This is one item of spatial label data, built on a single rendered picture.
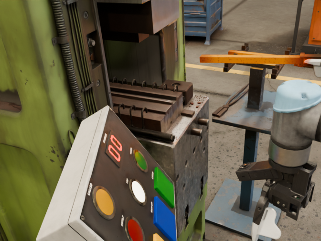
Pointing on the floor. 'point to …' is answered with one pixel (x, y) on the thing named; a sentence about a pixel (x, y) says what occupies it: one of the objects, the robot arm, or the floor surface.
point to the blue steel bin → (202, 17)
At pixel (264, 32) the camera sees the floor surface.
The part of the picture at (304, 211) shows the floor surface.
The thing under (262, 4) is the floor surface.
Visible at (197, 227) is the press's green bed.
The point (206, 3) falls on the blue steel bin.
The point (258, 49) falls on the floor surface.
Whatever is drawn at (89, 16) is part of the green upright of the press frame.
